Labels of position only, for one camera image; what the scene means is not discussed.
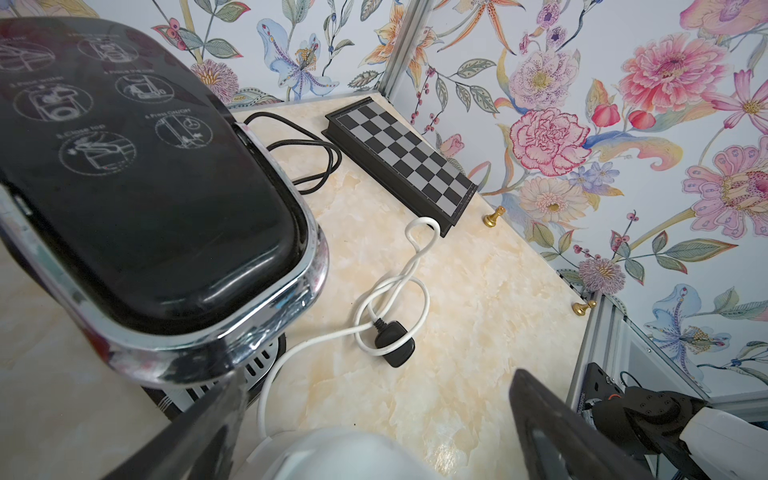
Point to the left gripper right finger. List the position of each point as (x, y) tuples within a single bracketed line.
[(557, 443)]

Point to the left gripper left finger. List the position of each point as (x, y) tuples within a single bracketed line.
[(200, 443)]

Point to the white coffee machine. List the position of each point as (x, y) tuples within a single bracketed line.
[(333, 453)]

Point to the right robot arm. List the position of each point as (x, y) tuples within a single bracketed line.
[(701, 442)]

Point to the black coffee machine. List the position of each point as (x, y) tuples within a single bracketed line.
[(160, 224)]

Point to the gold chess pawn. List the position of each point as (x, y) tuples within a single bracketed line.
[(492, 219), (582, 309)]

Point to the black white chessboard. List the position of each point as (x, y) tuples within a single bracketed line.
[(405, 165)]

